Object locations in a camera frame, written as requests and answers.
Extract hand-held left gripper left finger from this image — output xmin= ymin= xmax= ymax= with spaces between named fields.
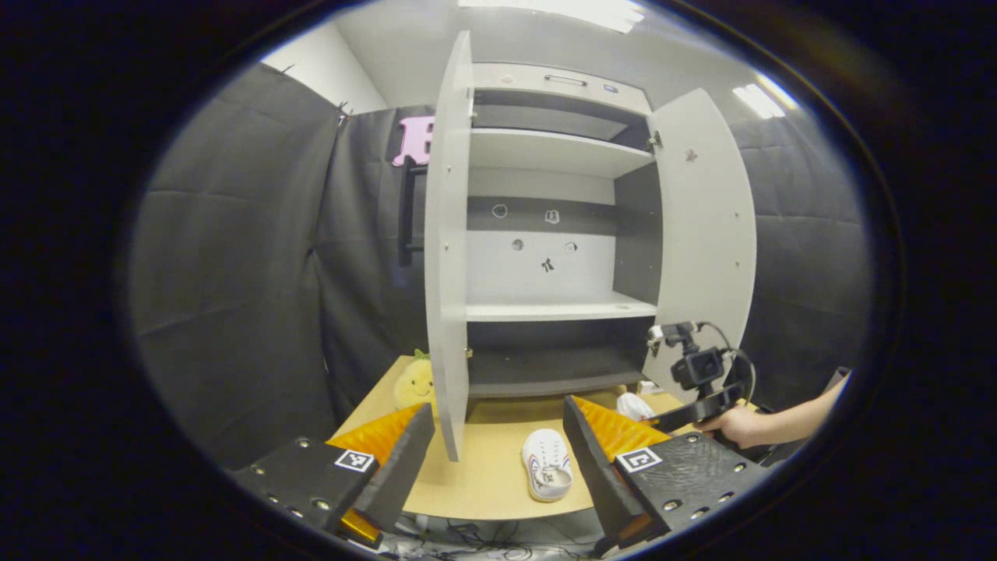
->
xmin=234 ymin=403 xmax=437 ymax=546

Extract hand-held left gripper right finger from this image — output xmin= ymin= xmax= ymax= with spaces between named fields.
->
xmin=562 ymin=395 xmax=772 ymax=550

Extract white canvas shoe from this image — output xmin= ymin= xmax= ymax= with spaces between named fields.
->
xmin=615 ymin=392 xmax=659 ymax=423
xmin=520 ymin=429 xmax=575 ymax=503

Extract grey shoe cabinet door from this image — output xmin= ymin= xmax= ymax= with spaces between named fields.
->
xmin=423 ymin=31 xmax=474 ymax=462
xmin=643 ymin=87 xmax=758 ymax=406

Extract grey shoe cabinet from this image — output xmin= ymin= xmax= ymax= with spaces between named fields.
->
xmin=465 ymin=62 xmax=663 ymax=400

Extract yellow plush toy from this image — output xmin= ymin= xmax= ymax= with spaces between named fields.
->
xmin=392 ymin=349 xmax=437 ymax=411

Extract small ceiling light panel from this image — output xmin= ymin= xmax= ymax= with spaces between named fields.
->
xmin=732 ymin=74 xmax=799 ymax=119

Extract large ceiling light panel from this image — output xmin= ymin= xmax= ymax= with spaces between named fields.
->
xmin=456 ymin=0 xmax=647 ymax=34

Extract black cables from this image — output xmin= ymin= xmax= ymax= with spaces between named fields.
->
xmin=389 ymin=518 xmax=608 ymax=561

